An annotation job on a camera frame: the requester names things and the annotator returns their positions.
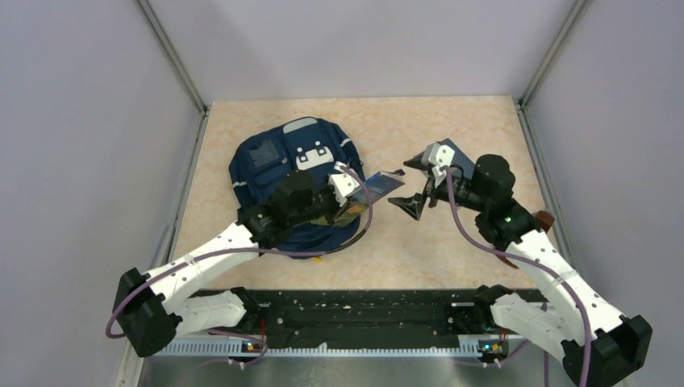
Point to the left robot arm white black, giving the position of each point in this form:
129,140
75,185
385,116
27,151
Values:
151,309

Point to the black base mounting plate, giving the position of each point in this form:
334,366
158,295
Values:
378,319

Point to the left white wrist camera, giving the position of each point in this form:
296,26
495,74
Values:
344,182

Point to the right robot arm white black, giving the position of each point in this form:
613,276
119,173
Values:
595,342

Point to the aluminium frame rail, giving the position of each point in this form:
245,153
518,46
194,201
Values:
223,341

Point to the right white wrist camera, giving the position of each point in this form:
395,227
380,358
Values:
437,158

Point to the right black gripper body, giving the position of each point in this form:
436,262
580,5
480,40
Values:
465,196

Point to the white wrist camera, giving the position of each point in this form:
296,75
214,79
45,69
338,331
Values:
344,182
437,158

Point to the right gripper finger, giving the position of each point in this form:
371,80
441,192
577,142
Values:
417,162
413,205

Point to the blue green landscape book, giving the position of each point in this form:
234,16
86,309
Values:
376,188

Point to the dark blue hardcover book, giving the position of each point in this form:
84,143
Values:
460,159

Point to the navy blue backpack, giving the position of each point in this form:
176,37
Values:
280,178

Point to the brown leather case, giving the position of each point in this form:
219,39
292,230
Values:
546,221

